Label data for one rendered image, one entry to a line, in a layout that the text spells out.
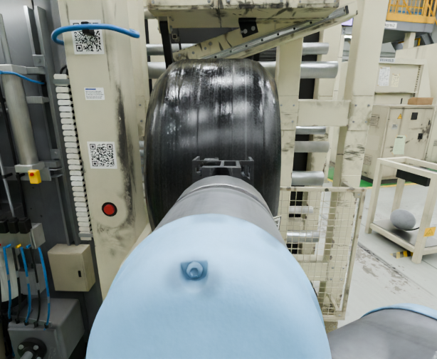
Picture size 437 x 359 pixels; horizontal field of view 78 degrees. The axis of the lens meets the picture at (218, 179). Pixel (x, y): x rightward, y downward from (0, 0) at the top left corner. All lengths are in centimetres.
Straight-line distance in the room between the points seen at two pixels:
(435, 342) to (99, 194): 77
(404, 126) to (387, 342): 499
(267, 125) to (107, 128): 43
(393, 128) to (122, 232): 461
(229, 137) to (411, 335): 41
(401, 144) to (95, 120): 485
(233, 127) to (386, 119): 445
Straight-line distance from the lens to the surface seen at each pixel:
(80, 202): 90
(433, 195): 274
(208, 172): 25
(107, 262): 94
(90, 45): 80
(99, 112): 79
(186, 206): 15
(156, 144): 56
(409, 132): 529
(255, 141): 54
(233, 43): 113
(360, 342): 25
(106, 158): 81
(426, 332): 26
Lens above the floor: 137
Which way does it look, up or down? 17 degrees down
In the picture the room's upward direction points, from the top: straight up
